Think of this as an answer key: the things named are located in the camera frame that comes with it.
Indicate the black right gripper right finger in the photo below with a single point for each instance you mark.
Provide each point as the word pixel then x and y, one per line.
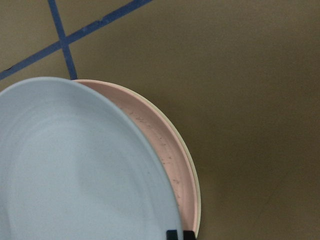
pixel 188 235

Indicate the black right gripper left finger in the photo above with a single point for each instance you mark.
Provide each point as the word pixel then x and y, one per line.
pixel 171 235

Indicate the pink plate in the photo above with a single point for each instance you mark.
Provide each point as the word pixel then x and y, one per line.
pixel 172 155

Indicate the blue plate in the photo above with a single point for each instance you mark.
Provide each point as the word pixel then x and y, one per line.
pixel 73 166

